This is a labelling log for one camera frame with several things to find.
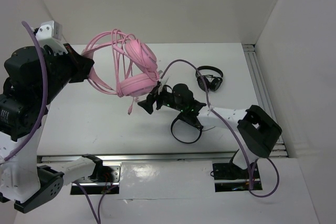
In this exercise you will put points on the far black headphones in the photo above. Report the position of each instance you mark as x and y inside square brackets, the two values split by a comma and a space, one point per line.
[209, 82]

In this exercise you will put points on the near black headphones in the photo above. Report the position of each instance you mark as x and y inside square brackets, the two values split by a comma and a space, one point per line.
[187, 132]

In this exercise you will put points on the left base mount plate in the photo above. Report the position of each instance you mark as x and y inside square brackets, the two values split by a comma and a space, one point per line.
[110, 177]

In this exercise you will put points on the pink headphones with cable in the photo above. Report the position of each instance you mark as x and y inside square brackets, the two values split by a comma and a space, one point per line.
[135, 65]

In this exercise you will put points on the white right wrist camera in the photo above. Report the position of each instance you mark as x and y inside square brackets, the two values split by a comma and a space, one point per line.
[162, 81]

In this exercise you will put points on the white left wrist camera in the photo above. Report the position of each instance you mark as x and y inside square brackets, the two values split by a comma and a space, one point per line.
[50, 34]

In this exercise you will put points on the black headphones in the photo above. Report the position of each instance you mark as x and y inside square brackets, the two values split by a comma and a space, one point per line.
[187, 132]
[209, 82]

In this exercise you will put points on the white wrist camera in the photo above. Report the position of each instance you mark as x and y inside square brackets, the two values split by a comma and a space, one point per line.
[162, 81]
[50, 34]

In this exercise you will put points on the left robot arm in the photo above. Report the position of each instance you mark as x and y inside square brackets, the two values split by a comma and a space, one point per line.
[35, 78]

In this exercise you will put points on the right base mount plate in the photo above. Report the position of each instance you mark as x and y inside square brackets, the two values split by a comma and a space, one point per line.
[228, 177]

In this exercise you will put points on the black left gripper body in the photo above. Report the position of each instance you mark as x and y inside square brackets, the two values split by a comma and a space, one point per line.
[65, 68]

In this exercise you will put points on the aluminium rail right side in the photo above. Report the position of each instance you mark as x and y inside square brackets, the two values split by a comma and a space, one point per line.
[262, 94]

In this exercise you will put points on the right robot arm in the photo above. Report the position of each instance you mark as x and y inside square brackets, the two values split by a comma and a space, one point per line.
[256, 131]

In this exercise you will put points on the base mount plate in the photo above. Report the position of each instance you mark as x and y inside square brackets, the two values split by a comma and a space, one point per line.
[228, 177]
[110, 177]

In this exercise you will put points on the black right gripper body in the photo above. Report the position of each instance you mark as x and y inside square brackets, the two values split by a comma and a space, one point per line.
[166, 98]

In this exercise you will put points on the aluminium rail front edge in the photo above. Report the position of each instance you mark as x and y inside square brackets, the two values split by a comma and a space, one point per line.
[142, 157]

